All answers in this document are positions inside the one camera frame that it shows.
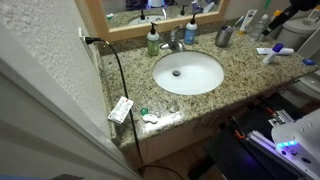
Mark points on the chrome sink faucet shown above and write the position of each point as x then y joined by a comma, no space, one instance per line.
173,41

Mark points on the wood framed mirror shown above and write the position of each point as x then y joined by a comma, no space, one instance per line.
150,32

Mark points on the green lens case cap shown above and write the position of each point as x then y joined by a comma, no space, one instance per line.
144,111

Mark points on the aluminium rail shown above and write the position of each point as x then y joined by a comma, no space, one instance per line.
263,141

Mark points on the blue soap pump bottle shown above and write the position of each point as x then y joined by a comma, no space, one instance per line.
190,33

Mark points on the blue dental floss box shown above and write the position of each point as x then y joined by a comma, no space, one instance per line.
309,62

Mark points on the clear plastic bottle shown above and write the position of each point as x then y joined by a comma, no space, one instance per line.
257,29

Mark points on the orange black clamp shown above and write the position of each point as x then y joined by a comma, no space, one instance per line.
238,130
270,109

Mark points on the black robot cart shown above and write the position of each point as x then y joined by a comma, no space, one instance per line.
233,156

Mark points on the white red paper packet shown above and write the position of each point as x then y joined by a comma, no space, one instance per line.
120,110

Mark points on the green soap pump bottle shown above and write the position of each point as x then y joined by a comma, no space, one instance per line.
153,45

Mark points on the beige vanity cabinet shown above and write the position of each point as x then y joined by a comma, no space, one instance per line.
173,136

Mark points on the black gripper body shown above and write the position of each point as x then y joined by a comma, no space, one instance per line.
305,4

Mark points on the white toilet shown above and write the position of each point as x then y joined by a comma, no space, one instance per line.
295,31

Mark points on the grey metal cup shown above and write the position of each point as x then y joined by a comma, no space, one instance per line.
222,37

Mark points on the sunscreen spray bottle orange cap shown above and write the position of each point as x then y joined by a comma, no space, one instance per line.
277,13

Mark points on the toothbrush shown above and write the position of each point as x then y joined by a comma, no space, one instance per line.
237,22

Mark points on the white wall outlet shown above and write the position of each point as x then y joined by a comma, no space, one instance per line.
87,50

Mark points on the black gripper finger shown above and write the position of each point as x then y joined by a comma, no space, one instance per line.
280,20

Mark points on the white oval sink basin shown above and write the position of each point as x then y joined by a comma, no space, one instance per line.
193,78

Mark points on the small white bottle blue cap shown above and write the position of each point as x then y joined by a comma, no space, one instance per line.
271,55

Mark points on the white door frame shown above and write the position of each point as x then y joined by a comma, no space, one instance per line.
50,133

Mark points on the plain white cream tube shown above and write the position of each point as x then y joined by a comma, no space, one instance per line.
288,51

